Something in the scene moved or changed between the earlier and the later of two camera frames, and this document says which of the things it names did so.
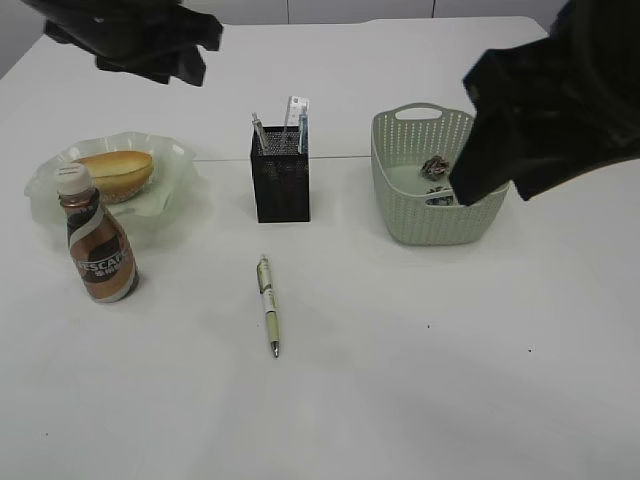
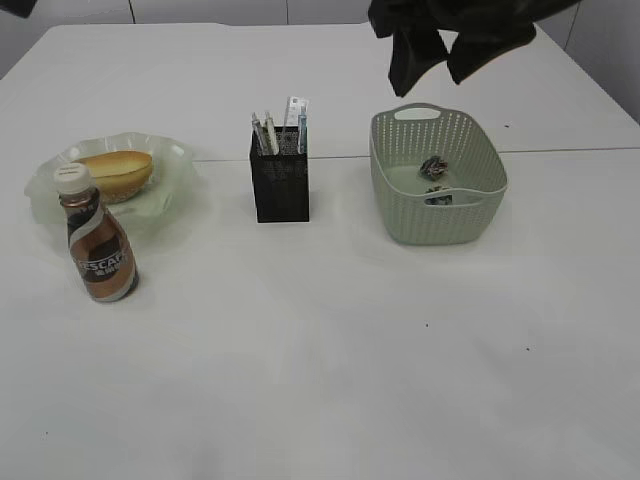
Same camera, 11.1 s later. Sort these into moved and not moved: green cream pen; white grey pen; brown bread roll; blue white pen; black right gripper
Moved: black right gripper; green cream pen
Not moved: blue white pen; white grey pen; brown bread roll
